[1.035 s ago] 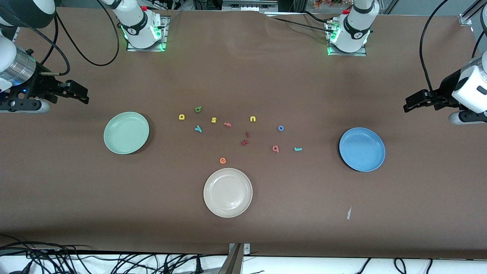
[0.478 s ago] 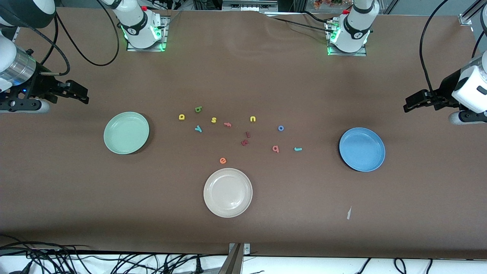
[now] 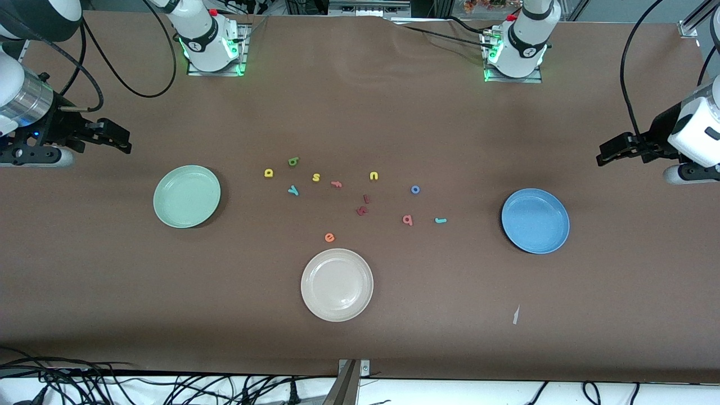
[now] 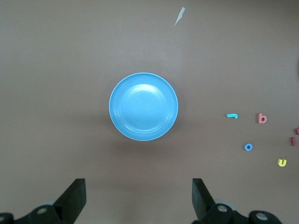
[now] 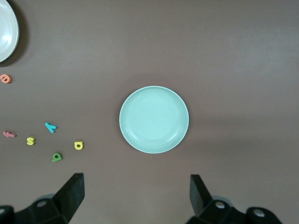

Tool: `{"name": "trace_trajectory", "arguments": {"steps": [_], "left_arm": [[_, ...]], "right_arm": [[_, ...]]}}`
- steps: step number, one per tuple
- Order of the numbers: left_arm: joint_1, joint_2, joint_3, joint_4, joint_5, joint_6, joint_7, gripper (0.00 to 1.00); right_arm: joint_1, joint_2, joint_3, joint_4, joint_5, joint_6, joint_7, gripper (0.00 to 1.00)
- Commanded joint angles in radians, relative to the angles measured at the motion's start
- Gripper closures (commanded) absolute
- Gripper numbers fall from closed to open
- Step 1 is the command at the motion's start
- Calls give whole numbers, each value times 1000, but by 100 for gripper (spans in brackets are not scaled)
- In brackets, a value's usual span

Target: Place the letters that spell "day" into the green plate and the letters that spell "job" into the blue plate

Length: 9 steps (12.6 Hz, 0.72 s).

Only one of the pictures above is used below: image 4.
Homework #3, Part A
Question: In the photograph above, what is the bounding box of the blue plate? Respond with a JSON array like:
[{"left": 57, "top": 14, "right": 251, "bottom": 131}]
[{"left": 108, "top": 72, "right": 179, "bottom": 142}]

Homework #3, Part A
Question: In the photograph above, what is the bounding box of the white paper scrap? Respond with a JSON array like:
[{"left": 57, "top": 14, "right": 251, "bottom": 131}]
[{"left": 174, "top": 7, "right": 186, "bottom": 26}]

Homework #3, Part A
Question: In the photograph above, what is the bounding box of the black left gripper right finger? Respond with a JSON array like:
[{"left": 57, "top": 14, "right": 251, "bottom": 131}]
[{"left": 191, "top": 178, "right": 281, "bottom": 224}]

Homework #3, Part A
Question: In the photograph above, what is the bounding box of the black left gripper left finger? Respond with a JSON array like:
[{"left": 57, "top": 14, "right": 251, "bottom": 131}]
[{"left": 0, "top": 178, "right": 87, "bottom": 224}]

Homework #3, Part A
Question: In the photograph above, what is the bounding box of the red foam letter b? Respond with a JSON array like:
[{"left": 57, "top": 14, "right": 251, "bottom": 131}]
[{"left": 255, "top": 113, "right": 268, "bottom": 124}]

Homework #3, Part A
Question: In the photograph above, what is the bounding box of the brown table cover sheet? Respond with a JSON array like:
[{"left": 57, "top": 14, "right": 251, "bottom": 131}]
[{"left": 0, "top": 0, "right": 299, "bottom": 224}]

